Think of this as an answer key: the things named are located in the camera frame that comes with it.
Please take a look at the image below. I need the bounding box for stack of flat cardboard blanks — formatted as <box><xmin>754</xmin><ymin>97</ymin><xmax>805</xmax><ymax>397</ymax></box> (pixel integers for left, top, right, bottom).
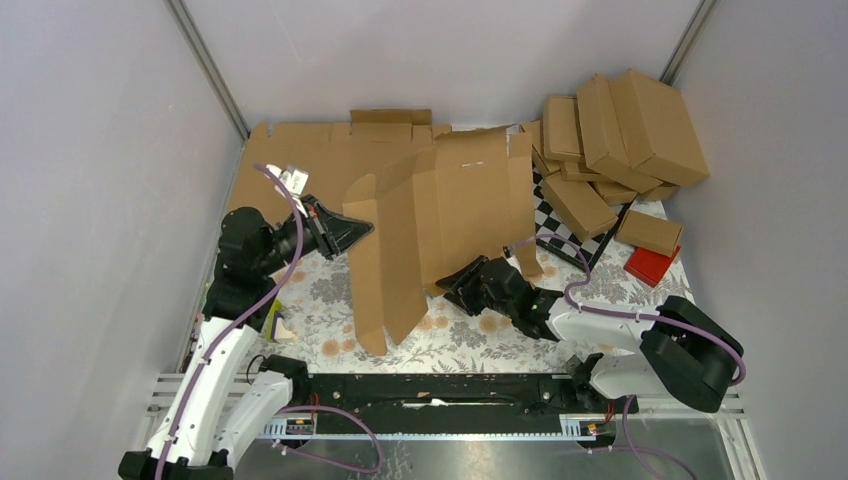
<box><xmin>225</xmin><ymin>109</ymin><xmax>453</xmax><ymax>224</ymax></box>

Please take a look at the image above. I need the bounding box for small cardboard box on red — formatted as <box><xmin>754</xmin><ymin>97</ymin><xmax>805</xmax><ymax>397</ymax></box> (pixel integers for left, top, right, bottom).
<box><xmin>616</xmin><ymin>210</ymin><xmax>684</xmax><ymax>257</ymax></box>

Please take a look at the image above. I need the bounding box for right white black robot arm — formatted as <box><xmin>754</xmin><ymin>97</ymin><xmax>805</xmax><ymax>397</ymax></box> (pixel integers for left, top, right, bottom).
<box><xmin>436</xmin><ymin>256</ymin><xmax>744</xmax><ymax>413</ymax></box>

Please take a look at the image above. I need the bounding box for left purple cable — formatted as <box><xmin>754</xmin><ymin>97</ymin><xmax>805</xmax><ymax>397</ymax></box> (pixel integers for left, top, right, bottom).
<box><xmin>152</xmin><ymin>162</ymin><xmax>387</xmax><ymax>480</ymax></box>

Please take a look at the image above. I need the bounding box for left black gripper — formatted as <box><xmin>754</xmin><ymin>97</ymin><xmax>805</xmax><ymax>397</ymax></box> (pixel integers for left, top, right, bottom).
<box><xmin>259</xmin><ymin>195</ymin><xmax>375</xmax><ymax>276</ymax></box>

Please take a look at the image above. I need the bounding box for low folded cardboard box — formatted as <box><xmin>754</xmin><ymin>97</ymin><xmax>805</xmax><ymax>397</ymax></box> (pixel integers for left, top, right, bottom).
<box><xmin>591</xmin><ymin>182</ymin><xmax>638</xmax><ymax>206</ymax></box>

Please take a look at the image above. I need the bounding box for large folded cardboard box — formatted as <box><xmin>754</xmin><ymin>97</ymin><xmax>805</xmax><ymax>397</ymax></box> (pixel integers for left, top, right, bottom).
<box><xmin>610</xmin><ymin>70</ymin><xmax>710</xmax><ymax>187</ymax></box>

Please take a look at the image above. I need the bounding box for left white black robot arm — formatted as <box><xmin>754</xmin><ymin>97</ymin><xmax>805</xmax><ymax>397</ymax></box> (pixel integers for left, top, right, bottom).
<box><xmin>118</xmin><ymin>195</ymin><xmax>375</xmax><ymax>479</ymax></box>

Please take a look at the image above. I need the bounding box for black white chessboard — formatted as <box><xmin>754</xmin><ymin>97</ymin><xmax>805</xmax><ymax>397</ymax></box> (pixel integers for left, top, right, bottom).
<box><xmin>532</xmin><ymin>168</ymin><xmax>632</xmax><ymax>269</ymax></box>

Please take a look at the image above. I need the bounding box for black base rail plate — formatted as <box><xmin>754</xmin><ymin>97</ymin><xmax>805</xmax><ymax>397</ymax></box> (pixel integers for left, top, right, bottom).
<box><xmin>260</xmin><ymin>373</ymin><xmax>638</xmax><ymax>441</ymax></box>

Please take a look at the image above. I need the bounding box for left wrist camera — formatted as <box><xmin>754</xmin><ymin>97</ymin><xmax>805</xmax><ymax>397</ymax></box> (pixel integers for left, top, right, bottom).
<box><xmin>277</xmin><ymin>166</ymin><xmax>309</xmax><ymax>198</ymax></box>

